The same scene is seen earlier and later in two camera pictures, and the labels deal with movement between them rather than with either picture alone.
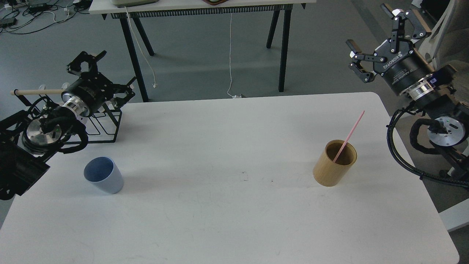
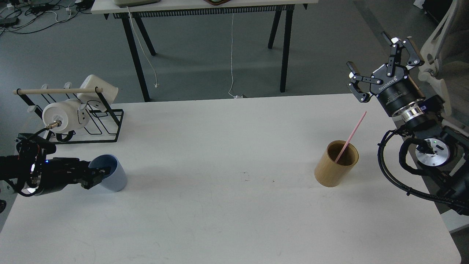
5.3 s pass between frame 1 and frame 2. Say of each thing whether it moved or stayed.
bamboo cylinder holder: stayed
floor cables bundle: stayed
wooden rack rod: stayed
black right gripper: moved
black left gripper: moved
